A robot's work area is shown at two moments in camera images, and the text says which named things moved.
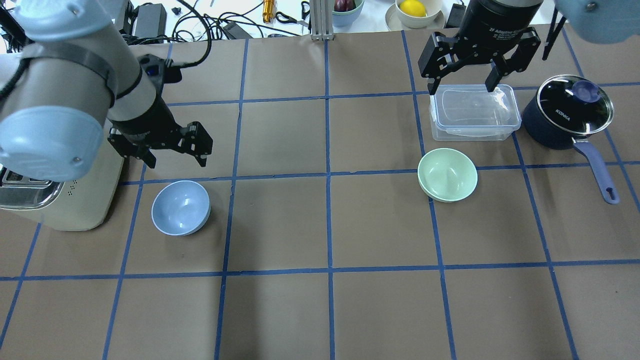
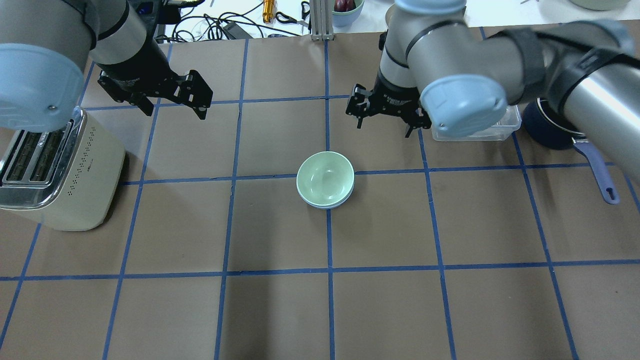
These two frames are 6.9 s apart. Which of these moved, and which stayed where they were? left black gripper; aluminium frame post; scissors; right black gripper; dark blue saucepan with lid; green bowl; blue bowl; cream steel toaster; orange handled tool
Moved: green bowl; right black gripper; left black gripper; blue bowl
Stayed: orange handled tool; cream steel toaster; dark blue saucepan with lid; aluminium frame post; scissors
